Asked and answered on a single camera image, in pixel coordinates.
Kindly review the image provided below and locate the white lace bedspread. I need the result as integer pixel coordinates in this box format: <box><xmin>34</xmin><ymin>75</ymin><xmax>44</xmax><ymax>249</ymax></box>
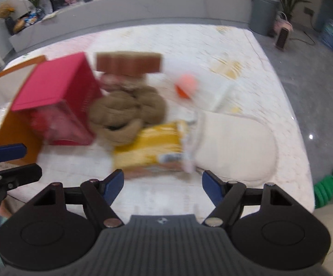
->
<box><xmin>0</xmin><ymin>23</ymin><xmax>316</xmax><ymax>210</ymax></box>

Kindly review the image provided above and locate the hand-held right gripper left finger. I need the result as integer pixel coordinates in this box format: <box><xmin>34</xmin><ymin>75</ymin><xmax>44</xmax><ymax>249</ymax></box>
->
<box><xmin>34</xmin><ymin>169</ymin><xmax>124</xmax><ymax>229</ymax></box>

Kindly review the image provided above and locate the orange crochet tangerine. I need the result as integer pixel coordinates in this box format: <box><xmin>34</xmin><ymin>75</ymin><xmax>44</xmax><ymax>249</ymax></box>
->
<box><xmin>174</xmin><ymin>74</ymin><xmax>198</xmax><ymax>100</ymax></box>

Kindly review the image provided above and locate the red storage box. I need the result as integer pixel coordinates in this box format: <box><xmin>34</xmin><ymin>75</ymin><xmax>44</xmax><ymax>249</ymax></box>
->
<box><xmin>11</xmin><ymin>52</ymin><xmax>104</xmax><ymax>146</ymax></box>

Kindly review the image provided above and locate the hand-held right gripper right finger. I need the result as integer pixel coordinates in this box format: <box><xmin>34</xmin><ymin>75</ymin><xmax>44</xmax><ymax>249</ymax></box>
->
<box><xmin>202</xmin><ymin>170</ymin><xmax>293</xmax><ymax>227</ymax></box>

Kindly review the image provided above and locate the clear plastic bag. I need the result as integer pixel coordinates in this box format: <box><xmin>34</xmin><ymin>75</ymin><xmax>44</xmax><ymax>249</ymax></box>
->
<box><xmin>158</xmin><ymin>69</ymin><xmax>237</xmax><ymax>115</ymax></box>

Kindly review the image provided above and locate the pink woven basket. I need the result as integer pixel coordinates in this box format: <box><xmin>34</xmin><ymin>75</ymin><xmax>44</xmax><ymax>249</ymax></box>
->
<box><xmin>274</xmin><ymin>11</ymin><xmax>290</xmax><ymax>32</ymax></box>

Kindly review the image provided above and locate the grey trash bin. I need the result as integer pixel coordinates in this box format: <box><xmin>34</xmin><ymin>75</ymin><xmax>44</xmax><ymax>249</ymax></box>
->
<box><xmin>250</xmin><ymin>0</ymin><xmax>281</xmax><ymax>36</ymax></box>

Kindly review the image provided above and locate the grey tv cabinet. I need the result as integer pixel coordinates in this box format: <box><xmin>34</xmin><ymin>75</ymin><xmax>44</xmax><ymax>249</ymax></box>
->
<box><xmin>8</xmin><ymin>0</ymin><xmax>253</xmax><ymax>54</ymax></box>

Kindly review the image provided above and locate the vase with yellow flowers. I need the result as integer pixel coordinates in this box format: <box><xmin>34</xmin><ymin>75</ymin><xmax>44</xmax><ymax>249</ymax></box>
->
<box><xmin>0</xmin><ymin>1</ymin><xmax>16</xmax><ymax>35</ymax></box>

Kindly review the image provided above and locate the brown knitted toy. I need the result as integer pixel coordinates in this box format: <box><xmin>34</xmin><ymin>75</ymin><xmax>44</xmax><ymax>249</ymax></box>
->
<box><xmin>88</xmin><ymin>82</ymin><xmax>167</xmax><ymax>147</ymax></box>

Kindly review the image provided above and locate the blue water bottle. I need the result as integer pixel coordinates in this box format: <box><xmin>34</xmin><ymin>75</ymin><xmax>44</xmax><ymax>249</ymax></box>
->
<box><xmin>320</xmin><ymin>19</ymin><xmax>333</xmax><ymax>51</ymax></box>

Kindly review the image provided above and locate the pink space heater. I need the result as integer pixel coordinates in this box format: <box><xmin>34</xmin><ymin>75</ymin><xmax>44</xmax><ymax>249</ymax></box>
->
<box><xmin>275</xmin><ymin>24</ymin><xmax>295</xmax><ymax>52</ymax></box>

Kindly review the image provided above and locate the orange cardboard box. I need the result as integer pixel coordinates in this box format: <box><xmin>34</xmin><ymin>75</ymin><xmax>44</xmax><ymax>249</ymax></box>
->
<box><xmin>0</xmin><ymin>55</ymin><xmax>47</xmax><ymax>166</ymax></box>

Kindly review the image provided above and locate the yellow snack packet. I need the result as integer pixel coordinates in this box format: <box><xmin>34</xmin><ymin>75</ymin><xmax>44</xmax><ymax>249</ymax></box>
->
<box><xmin>112</xmin><ymin>121</ymin><xmax>197</xmax><ymax>179</ymax></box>

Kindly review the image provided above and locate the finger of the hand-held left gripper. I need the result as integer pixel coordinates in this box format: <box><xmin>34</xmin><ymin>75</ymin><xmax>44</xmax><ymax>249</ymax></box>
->
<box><xmin>0</xmin><ymin>163</ymin><xmax>43</xmax><ymax>225</ymax></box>
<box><xmin>0</xmin><ymin>143</ymin><xmax>27</xmax><ymax>164</ymax></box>

